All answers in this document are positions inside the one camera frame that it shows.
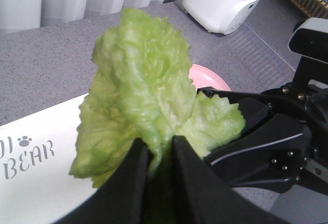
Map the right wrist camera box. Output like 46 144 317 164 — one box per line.
288 17 327 63

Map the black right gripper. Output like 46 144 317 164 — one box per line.
197 82 327 195

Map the green lettuce leaf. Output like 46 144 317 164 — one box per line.
70 8 245 223

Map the cream bear serving tray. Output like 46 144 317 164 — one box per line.
1 96 95 223

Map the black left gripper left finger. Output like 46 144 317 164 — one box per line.
58 138 148 223

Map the pink round plate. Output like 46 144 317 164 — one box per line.
189 64 231 91

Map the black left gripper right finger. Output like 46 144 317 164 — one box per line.
172 136 282 224

